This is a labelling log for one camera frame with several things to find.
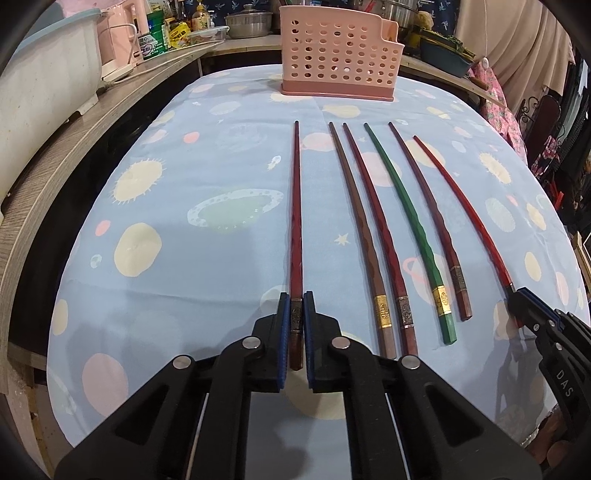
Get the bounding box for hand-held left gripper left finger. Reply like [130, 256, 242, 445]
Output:
[54, 292, 293, 480]

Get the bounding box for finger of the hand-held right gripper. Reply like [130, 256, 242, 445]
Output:
[516, 286, 565, 329]
[512, 295, 557, 344]

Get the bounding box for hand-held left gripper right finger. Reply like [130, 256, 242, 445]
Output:
[302, 292, 542, 480]

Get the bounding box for bright red chopstick black band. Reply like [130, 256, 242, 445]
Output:
[412, 135, 525, 301]

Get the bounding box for brown chopstick gold band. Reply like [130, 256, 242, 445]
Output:
[328, 121, 398, 361]

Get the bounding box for dark red chopstick grey band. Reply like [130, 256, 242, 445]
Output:
[342, 123, 419, 358]
[389, 121, 473, 322]

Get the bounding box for green chopstick gold band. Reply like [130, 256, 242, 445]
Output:
[363, 122, 458, 346]

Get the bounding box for dark red patterned chopstick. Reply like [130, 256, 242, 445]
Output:
[287, 121, 306, 371]

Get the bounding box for pink perforated utensil basket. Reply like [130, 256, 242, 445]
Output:
[281, 4, 404, 101]

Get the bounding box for dark hanging clothes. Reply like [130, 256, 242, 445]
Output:
[549, 44, 591, 222]

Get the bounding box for black metal chair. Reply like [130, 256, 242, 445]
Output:
[517, 95, 564, 155]

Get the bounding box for pink pineapple-print apron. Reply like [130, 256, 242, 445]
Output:
[471, 58, 529, 155]

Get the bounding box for blue plastic bowl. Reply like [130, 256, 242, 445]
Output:
[419, 39, 476, 78]

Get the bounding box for beige curtain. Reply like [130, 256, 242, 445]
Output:
[455, 0, 578, 104]

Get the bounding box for wooden side shelf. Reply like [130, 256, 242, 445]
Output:
[0, 44, 222, 395]

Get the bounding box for grey counter board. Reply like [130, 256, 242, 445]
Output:
[203, 33, 509, 112]

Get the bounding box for clear plastic lidded container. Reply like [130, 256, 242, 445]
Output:
[189, 25, 230, 46]

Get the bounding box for small steel lidded pot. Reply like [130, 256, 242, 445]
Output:
[225, 4, 274, 39]

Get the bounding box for yellow seasoning packet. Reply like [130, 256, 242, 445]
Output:
[168, 23, 191, 49]

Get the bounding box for stacked steel steamer pot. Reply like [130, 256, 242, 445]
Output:
[376, 0, 416, 29]

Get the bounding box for yellow oil bottle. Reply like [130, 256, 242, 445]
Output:
[191, 0, 213, 32]

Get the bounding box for navy leaf-print cloth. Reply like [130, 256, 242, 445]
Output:
[203, 0, 462, 33]

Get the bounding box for pink electric kettle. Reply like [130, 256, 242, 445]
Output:
[96, 0, 140, 80]

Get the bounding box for white tub teal lid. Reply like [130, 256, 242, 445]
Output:
[0, 8, 114, 199]

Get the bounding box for pink dotted cloth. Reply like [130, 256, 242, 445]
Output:
[60, 0, 125, 12]

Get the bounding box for white hanging cord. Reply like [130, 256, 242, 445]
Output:
[478, 0, 490, 65]

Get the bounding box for white power cable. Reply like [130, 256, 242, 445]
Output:
[100, 39, 225, 88]

